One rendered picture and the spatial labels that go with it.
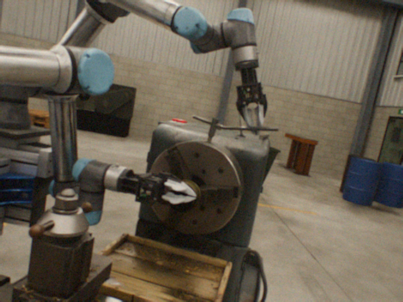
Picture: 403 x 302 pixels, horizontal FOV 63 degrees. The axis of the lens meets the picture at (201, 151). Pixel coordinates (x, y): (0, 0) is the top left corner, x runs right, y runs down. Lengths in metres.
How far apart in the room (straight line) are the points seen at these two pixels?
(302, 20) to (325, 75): 1.96
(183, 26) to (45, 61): 0.34
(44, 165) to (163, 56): 10.09
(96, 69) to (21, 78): 0.17
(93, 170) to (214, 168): 0.37
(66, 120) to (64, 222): 0.53
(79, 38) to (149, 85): 9.80
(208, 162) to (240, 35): 0.40
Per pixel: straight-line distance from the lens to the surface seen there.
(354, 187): 7.33
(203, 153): 1.06
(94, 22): 1.25
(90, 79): 0.87
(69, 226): 0.56
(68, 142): 1.06
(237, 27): 1.00
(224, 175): 1.06
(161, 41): 11.18
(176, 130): 1.27
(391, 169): 8.03
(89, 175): 0.99
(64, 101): 1.03
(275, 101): 11.46
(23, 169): 1.23
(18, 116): 1.26
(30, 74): 0.83
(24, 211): 1.26
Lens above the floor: 1.35
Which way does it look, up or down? 8 degrees down
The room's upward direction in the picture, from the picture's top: 11 degrees clockwise
